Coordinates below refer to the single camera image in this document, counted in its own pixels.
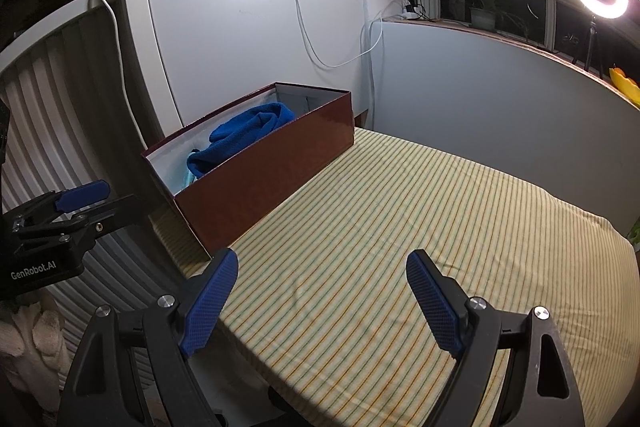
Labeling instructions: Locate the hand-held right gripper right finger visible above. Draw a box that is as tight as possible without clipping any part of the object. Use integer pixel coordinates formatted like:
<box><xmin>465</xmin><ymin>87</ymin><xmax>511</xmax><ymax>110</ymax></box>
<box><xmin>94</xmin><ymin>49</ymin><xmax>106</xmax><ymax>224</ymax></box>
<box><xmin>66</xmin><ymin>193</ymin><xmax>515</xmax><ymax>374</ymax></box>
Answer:
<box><xmin>406</xmin><ymin>249</ymin><xmax>586</xmax><ymax>427</ymax></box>

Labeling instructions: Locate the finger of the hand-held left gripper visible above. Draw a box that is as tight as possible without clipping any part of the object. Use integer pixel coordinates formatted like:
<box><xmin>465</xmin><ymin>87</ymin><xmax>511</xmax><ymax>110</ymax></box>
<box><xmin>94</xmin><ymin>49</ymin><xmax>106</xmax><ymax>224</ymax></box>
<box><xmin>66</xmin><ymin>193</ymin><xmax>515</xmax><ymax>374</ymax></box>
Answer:
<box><xmin>20</xmin><ymin>194</ymin><xmax>152</xmax><ymax>258</ymax></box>
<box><xmin>10</xmin><ymin>179</ymin><xmax>112</xmax><ymax>233</ymax></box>

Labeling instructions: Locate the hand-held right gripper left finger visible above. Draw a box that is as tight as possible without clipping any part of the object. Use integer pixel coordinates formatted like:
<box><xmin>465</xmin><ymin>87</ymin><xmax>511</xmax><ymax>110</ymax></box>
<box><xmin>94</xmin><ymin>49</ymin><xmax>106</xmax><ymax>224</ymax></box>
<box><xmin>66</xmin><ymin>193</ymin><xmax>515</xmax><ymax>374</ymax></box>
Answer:
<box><xmin>56</xmin><ymin>248</ymin><xmax>240</xmax><ymax>427</ymax></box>

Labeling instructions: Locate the light blue face mask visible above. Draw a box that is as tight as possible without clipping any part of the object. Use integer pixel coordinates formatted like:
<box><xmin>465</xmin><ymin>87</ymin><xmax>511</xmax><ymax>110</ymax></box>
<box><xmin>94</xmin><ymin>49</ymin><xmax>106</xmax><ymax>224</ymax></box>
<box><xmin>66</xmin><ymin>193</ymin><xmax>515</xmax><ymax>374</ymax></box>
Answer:
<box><xmin>170</xmin><ymin>171</ymin><xmax>197</xmax><ymax>196</ymax></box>

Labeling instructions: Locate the dark red cardboard box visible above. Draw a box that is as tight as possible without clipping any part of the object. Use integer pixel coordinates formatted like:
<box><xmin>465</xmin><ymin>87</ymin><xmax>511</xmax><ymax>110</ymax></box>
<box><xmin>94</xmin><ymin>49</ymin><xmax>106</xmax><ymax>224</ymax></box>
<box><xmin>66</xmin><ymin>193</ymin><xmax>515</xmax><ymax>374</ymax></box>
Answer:
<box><xmin>141</xmin><ymin>82</ymin><xmax>356</xmax><ymax>263</ymax></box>

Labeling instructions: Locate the blue towel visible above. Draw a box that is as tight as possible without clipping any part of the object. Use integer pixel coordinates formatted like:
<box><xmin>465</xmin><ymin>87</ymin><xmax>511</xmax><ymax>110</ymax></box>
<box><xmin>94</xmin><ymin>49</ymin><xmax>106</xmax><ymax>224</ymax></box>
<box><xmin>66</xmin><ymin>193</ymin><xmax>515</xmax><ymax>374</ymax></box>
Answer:
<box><xmin>186</xmin><ymin>103</ymin><xmax>297</xmax><ymax>180</ymax></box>

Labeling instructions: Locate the white fluffy towel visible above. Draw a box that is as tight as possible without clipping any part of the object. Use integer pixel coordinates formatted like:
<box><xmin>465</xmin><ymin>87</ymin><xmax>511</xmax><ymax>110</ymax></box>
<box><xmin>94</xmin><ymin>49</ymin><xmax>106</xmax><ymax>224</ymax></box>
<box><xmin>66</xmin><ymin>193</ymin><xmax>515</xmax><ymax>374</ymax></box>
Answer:
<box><xmin>0</xmin><ymin>297</ymin><xmax>73</xmax><ymax>413</ymax></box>

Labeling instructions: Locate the yellow striped bed sheet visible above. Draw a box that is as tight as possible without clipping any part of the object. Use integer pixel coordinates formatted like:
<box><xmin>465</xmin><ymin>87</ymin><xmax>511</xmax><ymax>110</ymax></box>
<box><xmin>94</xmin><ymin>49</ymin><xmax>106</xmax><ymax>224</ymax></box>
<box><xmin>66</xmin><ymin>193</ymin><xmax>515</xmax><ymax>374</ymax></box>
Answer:
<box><xmin>150</xmin><ymin>127</ymin><xmax>636</xmax><ymax>427</ymax></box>

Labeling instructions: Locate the white cabinet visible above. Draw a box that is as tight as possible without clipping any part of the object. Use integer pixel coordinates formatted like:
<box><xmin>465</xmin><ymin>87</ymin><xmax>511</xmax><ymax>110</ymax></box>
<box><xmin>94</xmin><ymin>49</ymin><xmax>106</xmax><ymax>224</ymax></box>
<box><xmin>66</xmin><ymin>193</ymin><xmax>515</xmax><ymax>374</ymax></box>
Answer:
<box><xmin>95</xmin><ymin>0</ymin><xmax>401</xmax><ymax>148</ymax></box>

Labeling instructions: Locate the potted plant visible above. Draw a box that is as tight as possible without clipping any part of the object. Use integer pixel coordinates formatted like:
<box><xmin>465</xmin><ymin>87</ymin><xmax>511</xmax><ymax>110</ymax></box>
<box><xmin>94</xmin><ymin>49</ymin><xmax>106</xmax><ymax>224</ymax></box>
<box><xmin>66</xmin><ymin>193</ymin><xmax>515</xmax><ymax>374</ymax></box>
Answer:
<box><xmin>465</xmin><ymin>0</ymin><xmax>541</xmax><ymax>38</ymax></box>

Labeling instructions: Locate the yellow bowl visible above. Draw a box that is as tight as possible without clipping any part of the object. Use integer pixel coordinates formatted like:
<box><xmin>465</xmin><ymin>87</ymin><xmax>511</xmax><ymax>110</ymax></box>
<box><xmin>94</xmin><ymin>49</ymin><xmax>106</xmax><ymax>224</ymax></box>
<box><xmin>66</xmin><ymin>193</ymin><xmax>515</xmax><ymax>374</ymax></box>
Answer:
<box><xmin>607</xmin><ymin>66</ymin><xmax>640</xmax><ymax>108</ymax></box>

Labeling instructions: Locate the black tripod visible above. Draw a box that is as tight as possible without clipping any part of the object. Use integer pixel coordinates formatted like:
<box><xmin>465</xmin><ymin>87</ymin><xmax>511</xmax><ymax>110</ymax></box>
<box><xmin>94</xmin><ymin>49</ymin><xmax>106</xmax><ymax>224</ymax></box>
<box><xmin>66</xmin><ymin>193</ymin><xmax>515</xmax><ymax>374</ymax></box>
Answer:
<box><xmin>570</xmin><ymin>14</ymin><xmax>606</xmax><ymax>72</ymax></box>

